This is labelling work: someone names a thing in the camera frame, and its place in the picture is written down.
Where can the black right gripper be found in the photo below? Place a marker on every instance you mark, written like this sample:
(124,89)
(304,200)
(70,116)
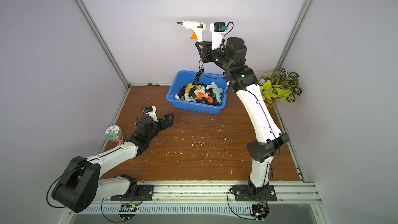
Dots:
(206,51)

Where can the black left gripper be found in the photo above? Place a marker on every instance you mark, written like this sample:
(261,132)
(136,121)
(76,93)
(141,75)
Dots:
(168,123)

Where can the small white red glue gun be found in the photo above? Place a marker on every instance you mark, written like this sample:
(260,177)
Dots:
(197,29)

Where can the mint glue gun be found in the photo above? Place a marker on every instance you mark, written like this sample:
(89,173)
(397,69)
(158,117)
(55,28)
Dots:
(215,92)

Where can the yellow glue gun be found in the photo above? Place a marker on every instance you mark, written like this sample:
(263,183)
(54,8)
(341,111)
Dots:
(189,89)

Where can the white orange glue gun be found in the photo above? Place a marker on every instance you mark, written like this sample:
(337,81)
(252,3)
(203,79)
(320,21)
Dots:
(202,90)

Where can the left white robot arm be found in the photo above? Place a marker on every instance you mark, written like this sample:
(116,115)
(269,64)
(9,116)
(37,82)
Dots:
(81,183)

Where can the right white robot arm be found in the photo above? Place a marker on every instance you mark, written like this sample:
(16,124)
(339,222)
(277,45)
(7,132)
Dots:
(242,80)

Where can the blue plastic storage box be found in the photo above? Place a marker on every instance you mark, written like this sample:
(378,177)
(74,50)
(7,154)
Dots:
(181,101)

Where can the glass jar floral lid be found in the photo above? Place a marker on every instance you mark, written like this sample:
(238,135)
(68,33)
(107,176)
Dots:
(115,133)

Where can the potted green plant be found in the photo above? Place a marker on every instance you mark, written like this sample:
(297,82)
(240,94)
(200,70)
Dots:
(279,86)

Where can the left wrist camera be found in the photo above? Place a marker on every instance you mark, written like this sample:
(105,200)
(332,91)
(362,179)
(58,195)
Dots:
(151,111)

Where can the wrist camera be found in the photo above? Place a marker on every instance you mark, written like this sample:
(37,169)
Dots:
(218,31)
(151,111)

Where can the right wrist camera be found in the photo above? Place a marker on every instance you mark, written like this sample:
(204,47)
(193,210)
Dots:
(218,31)

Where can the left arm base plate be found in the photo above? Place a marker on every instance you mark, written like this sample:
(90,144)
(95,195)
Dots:
(140,192)

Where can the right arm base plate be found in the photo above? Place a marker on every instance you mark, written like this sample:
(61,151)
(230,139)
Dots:
(251,193)

